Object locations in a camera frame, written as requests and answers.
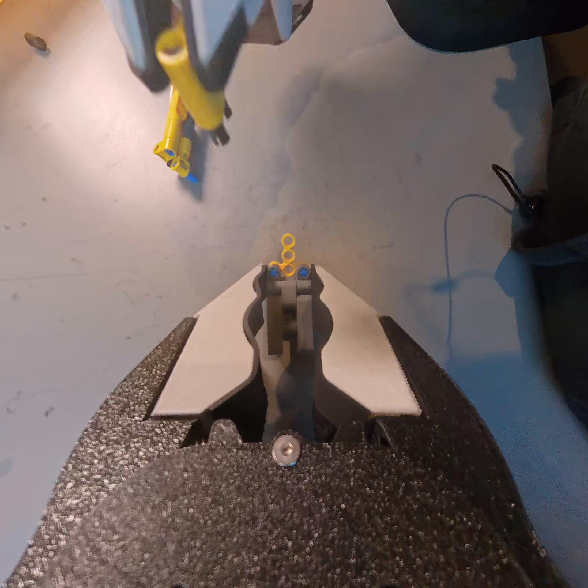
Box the grey and yellow brick assembly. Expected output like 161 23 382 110
266 263 317 356

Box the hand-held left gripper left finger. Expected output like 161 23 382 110
149 264 269 419

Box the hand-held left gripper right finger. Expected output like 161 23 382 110
311 265 423 418

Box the black cord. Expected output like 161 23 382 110
491 163 544 217

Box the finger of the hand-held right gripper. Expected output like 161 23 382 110
101 0 172 92
181 0 251 92

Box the person's black hoodie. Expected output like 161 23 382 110
510 34 588 423

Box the grey desk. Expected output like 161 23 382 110
0 0 575 570

